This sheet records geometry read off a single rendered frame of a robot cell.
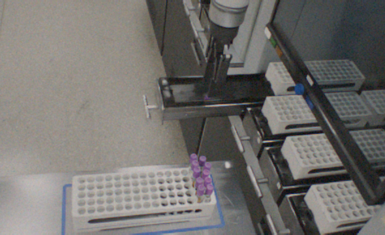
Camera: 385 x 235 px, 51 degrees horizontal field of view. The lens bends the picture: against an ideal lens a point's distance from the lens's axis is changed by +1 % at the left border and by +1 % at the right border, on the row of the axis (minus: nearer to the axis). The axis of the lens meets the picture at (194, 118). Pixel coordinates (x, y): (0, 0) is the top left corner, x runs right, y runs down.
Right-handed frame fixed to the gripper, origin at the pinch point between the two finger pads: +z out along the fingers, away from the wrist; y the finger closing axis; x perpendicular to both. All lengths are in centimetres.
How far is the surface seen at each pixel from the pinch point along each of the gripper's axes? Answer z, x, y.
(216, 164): 5.8, 4.2, -24.8
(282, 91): 4.8, -23.5, -0.9
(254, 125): 7.3, -11.2, -11.3
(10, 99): 88, 73, 91
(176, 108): 7.4, 9.9, -2.4
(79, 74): 88, 37, 109
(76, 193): 0, 38, -33
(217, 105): 7.4, -2.5, -2.4
